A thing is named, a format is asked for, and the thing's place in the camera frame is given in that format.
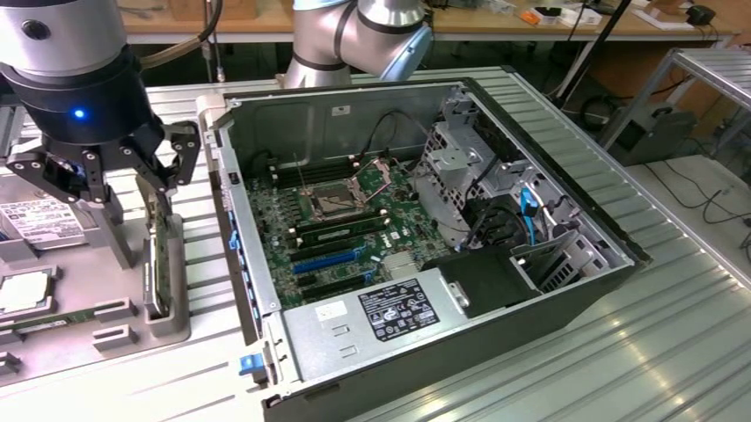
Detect installed green RAM stick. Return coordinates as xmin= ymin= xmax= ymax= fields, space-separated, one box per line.
xmin=298 ymin=219 xmax=390 ymax=245

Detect slanted metal disk bay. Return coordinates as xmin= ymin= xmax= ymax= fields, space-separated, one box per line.
xmin=509 ymin=228 xmax=637 ymax=295

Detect silver CPU chip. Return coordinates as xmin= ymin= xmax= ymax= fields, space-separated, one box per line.
xmin=0 ymin=270 xmax=58 ymax=317

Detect blue expansion slot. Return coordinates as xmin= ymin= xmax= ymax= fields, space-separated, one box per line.
xmin=291 ymin=253 xmax=364 ymax=274

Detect silver socket cover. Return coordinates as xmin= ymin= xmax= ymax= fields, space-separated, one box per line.
xmin=348 ymin=156 xmax=394 ymax=195

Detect grey parts rack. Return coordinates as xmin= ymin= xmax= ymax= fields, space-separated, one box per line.
xmin=0 ymin=175 xmax=194 ymax=390

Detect aluminium frame table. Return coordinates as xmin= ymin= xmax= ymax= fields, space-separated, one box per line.
xmin=598 ymin=46 xmax=751 ymax=155

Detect black stand pole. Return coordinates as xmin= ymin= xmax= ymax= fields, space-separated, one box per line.
xmin=554 ymin=0 xmax=639 ymax=100

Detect green graphics card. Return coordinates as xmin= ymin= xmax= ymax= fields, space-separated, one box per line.
xmin=142 ymin=193 xmax=178 ymax=321

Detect loose green RAM stick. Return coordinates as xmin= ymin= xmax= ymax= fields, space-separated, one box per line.
xmin=0 ymin=306 xmax=100 ymax=338

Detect grey hanging cable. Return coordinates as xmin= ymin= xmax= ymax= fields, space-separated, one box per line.
xmin=202 ymin=0 xmax=230 ymax=84

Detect green Dell motherboard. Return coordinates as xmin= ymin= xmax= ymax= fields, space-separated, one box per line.
xmin=243 ymin=153 xmax=465 ymax=309

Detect white box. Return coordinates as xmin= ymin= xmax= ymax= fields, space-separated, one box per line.
xmin=531 ymin=6 xmax=605 ymax=27

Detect silver hard disk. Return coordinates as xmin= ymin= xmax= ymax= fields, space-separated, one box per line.
xmin=0 ymin=188 xmax=99 ymax=252

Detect white papers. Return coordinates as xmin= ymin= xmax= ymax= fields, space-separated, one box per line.
xmin=630 ymin=4 xmax=698 ymax=32

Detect black box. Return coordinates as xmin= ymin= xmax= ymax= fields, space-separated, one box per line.
xmin=615 ymin=106 xmax=698 ymax=167

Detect wooden desk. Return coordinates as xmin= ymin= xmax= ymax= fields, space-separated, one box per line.
xmin=120 ymin=0 xmax=742 ymax=45

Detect black open PC case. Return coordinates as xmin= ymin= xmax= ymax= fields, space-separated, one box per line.
xmin=196 ymin=76 xmax=654 ymax=422

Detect silver chipset heatsink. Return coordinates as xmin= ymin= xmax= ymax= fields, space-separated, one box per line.
xmin=382 ymin=253 xmax=423 ymax=277

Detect metal disk bay cage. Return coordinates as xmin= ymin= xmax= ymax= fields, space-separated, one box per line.
xmin=419 ymin=120 xmax=533 ymax=251

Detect CPU socket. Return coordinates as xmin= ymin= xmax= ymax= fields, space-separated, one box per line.
xmin=302 ymin=178 xmax=370 ymax=222

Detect black charger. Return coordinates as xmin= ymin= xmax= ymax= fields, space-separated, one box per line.
xmin=685 ymin=4 xmax=717 ymax=26

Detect grey power supply unit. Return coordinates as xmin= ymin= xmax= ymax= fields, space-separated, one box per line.
xmin=279 ymin=267 xmax=474 ymax=383

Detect dark looped wire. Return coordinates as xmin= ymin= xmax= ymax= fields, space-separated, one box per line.
xmin=366 ymin=111 xmax=435 ymax=155

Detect blue SATA wire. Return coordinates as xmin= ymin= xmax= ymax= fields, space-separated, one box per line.
xmin=518 ymin=186 xmax=541 ymax=248

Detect black camera cable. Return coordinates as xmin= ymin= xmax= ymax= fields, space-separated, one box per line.
xmin=140 ymin=0 xmax=214 ymax=68

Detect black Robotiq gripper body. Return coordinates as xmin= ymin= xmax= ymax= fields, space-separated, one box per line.
xmin=0 ymin=43 xmax=170 ymax=177

